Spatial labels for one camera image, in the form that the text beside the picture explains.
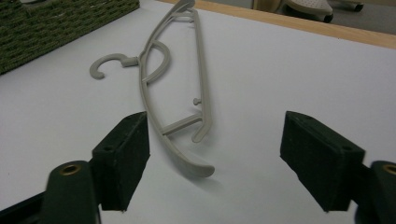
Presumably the rolling chair base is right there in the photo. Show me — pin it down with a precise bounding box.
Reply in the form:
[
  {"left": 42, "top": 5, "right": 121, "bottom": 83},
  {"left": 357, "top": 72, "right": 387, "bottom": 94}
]
[{"left": 281, "top": 0, "right": 365, "bottom": 24}]

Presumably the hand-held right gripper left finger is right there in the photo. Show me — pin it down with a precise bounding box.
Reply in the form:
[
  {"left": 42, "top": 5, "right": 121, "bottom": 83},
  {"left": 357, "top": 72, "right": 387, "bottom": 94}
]
[{"left": 92, "top": 111, "right": 151, "bottom": 213}]

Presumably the grey plastic clothes hanger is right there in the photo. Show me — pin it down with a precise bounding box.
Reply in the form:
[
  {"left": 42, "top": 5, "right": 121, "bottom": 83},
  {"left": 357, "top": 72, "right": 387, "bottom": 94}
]
[{"left": 89, "top": 0, "right": 216, "bottom": 179}]

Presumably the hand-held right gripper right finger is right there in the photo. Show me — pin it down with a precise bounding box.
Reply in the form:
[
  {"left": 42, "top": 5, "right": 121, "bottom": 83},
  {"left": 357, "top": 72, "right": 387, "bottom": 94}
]
[{"left": 279, "top": 110, "right": 367, "bottom": 213}]

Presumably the wooden table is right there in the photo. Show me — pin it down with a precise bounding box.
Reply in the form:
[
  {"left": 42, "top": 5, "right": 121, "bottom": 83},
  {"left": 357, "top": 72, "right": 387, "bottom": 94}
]
[{"left": 157, "top": 0, "right": 396, "bottom": 50}]

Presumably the green woven basket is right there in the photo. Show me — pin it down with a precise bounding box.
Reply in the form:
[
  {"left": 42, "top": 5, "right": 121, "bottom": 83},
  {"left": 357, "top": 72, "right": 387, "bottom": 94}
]
[{"left": 0, "top": 0, "right": 141, "bottom": 76}]

